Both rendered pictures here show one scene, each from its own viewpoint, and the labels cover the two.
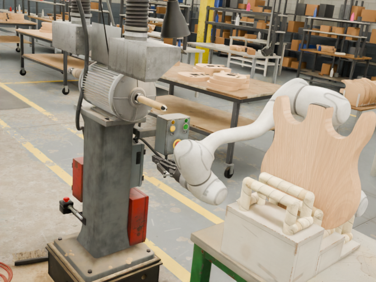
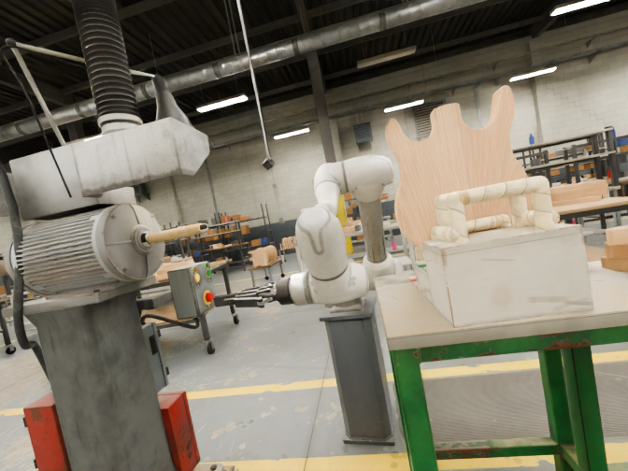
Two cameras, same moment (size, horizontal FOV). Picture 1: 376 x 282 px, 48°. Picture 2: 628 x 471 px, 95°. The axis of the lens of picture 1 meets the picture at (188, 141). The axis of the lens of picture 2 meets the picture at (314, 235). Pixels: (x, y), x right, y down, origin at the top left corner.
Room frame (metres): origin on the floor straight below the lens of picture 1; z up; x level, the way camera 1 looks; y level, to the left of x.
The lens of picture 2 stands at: (0.93, 0.43, 1.21)
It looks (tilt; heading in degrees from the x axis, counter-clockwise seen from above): 3 degrees down; 321
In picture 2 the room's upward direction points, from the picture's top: 11 degrees counter-clockwise
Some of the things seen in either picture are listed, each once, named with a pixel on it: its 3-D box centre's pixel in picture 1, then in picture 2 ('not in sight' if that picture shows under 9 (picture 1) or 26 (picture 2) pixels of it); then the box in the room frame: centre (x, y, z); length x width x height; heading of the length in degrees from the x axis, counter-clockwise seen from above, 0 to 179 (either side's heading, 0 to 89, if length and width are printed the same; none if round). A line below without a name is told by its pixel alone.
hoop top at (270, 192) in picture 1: (269, 192); (495, 192); (1.15, -0.26, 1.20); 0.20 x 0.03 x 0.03; 44
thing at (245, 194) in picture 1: (245, 196); (457, 221); (1.22, -0.20, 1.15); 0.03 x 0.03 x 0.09
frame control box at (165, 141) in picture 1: (160, 135); (177, 299); (2.24, 0.15, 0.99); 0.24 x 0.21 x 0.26; 41
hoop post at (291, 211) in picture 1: (290, 217); (542, 206); (1.09, -0.31, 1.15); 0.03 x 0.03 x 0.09
